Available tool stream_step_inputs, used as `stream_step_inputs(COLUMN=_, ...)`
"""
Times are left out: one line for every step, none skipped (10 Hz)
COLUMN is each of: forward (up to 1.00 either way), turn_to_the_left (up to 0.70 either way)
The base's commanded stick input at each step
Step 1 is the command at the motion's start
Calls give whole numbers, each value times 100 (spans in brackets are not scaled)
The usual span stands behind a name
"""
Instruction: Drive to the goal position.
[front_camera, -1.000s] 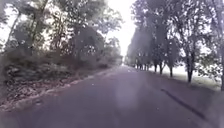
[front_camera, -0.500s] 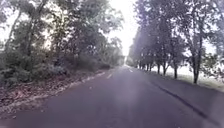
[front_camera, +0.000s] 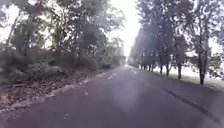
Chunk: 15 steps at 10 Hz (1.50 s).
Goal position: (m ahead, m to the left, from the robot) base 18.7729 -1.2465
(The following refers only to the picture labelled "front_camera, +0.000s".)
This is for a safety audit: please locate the grey asphalt road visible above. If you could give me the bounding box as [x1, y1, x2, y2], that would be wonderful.
[0, 64, 224, 128]

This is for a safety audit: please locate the dense wood of trees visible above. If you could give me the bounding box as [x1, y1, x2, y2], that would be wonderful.
[0, 0, 127, 83]

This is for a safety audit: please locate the row of tall trees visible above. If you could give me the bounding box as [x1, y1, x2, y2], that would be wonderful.
[128, 0, 224, 86]

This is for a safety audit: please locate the leaf-strewn earth verge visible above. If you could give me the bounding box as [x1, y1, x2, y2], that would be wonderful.
[0, 68, 111, 116]

